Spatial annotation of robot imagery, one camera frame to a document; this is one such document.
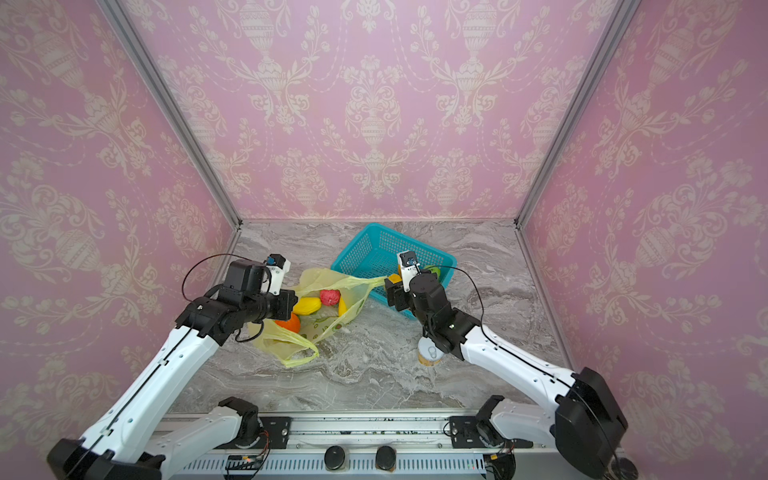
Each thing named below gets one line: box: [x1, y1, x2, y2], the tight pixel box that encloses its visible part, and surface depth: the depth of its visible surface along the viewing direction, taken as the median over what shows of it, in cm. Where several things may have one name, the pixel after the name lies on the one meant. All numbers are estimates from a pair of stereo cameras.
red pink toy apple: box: [319, 289, 341, 307], surface depth 96 cm
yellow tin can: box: [418, 336, 445, 366], surface depth 83 cm
